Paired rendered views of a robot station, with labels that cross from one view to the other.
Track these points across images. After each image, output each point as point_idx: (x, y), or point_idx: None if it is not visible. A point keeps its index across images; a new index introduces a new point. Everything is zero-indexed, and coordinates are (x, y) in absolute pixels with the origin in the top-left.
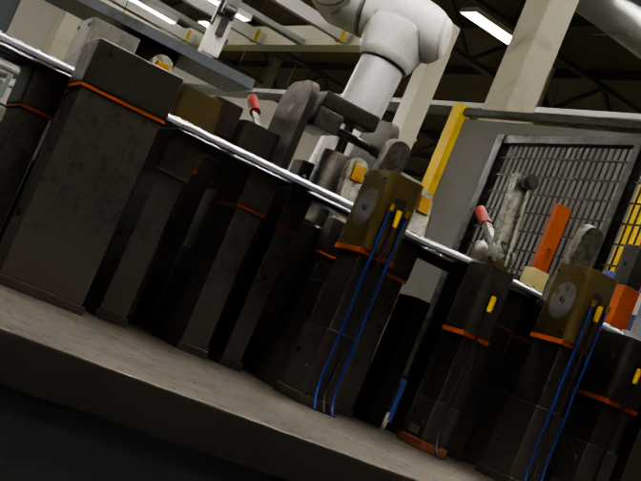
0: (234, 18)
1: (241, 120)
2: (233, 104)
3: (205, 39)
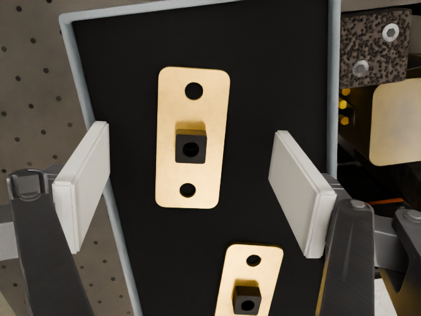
0: (363, 204)
1: (410, 4)
2: (408, 39)
3: (94, 203)
